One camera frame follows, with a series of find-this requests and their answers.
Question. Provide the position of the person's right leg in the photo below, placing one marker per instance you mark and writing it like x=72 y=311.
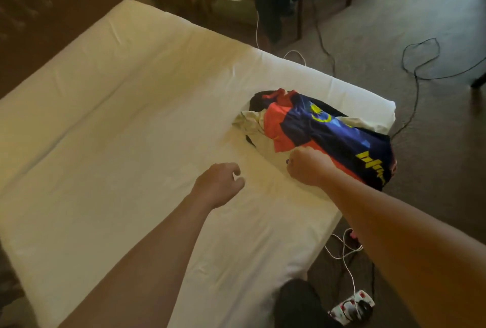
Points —
x=300 y=305

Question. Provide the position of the person's left forearm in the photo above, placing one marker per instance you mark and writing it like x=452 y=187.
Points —
x=140 y=271

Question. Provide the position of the person's right hand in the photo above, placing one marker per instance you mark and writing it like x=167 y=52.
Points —
x=310 y=166

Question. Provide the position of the white printed t-shirt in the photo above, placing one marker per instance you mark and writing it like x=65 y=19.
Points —
x=249 y=121

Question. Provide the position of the white power strip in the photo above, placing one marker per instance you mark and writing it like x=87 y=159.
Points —
x=351 y=307

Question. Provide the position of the person's left hand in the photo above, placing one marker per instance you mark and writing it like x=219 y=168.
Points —
x=216 y=186

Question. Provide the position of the person's right forearm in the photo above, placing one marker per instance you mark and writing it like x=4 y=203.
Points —
x=414 y=248

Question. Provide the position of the white bed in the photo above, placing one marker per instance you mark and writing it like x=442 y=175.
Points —
x=114 y=126

